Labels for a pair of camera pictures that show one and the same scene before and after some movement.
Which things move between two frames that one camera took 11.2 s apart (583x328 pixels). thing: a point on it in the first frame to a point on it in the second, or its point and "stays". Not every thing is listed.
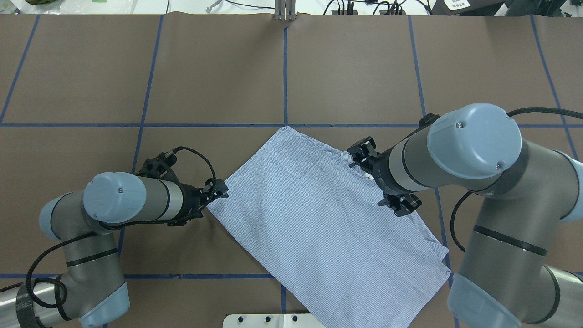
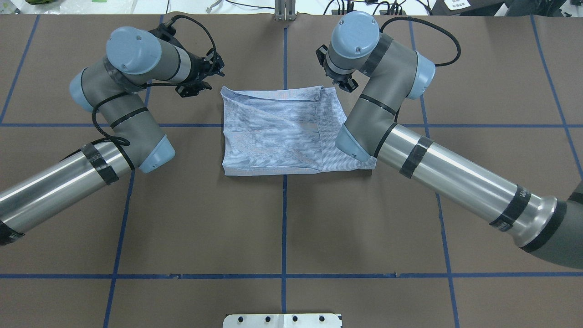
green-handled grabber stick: x=209 y=8 stays
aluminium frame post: x=285 y=10 stays
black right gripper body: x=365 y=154 to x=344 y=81
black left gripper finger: x=215 y=188 to x=217 y=63
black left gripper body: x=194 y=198 to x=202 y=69
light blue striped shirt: x=306 y=220 to x=271 y=130
